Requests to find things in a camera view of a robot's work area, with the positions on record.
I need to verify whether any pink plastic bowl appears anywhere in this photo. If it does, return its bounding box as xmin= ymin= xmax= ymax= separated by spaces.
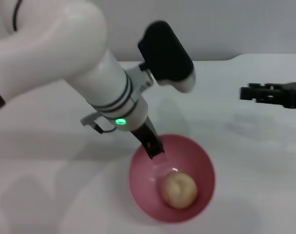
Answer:
xmin=128 ymin=133 xmax=217 ymax=224

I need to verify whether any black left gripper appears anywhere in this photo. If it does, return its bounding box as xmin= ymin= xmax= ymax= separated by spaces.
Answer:
xmin=130 ymin=117 xmax=166 ymax=160

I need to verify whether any beige egg yolk pastry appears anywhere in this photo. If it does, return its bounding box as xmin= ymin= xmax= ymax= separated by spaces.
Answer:
xmin=160 ymin=172 xmax=199 ymax=210

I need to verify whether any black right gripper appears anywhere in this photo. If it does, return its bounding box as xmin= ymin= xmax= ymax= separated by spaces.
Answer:
xmin=240 ymin=82 xmax=296 ymax=109

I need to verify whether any black left camera cable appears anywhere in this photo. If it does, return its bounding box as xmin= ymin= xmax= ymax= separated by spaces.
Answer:
xmin=12 ymin=0 xmax=23 ymax=32

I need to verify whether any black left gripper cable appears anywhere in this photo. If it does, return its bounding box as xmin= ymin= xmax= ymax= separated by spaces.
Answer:
xmin=80 ymin=112 xmax=117 ymax=135

